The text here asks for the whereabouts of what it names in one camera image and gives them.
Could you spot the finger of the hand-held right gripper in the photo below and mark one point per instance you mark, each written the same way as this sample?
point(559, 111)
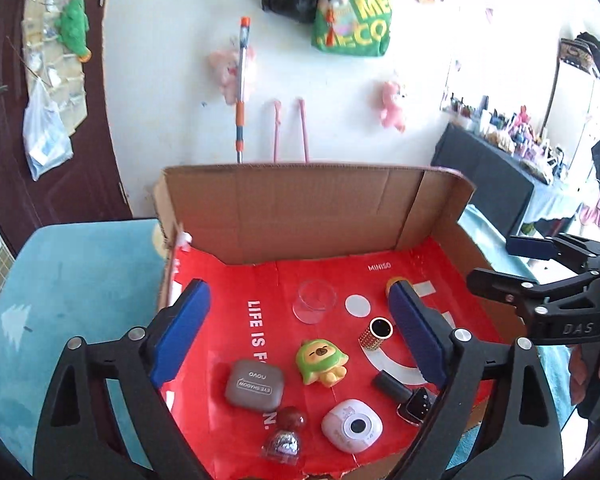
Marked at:
point(500, 285)
point(527, 247)

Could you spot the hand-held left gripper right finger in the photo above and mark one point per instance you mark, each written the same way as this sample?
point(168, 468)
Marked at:
point(420, 332)

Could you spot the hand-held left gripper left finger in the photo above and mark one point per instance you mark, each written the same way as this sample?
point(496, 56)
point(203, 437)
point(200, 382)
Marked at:
point(180, 332)

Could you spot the black nail polish bottle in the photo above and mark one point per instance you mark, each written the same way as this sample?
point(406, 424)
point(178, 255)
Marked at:
point(417, 407)

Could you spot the pink compact case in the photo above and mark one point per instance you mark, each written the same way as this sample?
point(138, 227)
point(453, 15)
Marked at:
point(352, 427)

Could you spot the cardboard box with red lining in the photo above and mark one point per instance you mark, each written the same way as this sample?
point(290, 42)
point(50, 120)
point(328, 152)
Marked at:
point(330, 200)

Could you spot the person's right hand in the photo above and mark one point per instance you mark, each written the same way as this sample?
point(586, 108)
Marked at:
point(578, 375)

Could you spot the gold studded cylinder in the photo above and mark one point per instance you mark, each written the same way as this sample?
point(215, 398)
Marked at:
point(375, 337)

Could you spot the orange round object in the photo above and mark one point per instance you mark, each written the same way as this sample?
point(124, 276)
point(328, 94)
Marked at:
point(392, 284)

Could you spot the dark cloth covered table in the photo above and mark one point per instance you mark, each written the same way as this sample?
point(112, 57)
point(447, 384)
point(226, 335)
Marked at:
point(490, 175)

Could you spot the grey eyeshadow case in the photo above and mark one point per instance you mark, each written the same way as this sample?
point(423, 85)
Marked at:
point(255, 385)

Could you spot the green and yellow toy figure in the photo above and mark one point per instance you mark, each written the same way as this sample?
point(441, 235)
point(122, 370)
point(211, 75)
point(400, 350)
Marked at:
point(320, 360)

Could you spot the clear glass cup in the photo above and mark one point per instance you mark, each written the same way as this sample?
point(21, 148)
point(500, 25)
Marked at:
point(315, 305)

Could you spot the row of small toys and bottles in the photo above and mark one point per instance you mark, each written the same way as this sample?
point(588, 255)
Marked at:
point(515, 132)

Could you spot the glitter bottle with red cap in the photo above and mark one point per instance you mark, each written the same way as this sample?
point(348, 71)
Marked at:
point(282, 442)

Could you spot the bright pink plush bear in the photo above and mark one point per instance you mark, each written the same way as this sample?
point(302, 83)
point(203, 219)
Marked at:
point(392, 107)

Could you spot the pink stick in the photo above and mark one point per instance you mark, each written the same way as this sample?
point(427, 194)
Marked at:
point(303, 130)
point(277, 130)

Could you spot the dark brown door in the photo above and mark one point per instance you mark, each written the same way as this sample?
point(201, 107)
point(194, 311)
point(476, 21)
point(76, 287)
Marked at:
point(105, 110)

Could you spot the clear plastic bag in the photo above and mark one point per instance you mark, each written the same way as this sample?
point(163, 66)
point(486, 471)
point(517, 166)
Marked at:
point(45, 140)

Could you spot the green tote bag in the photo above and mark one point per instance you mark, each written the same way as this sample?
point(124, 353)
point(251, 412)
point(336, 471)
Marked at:
point(360, 20)

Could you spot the beige hanging organizer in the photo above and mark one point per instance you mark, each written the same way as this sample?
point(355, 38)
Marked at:
point(35, 60)

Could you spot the green plush toy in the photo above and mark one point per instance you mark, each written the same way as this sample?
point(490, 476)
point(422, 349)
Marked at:
point(74, 25)

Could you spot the pale pink wall plush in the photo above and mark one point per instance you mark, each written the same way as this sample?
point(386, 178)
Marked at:
point(227, 70)

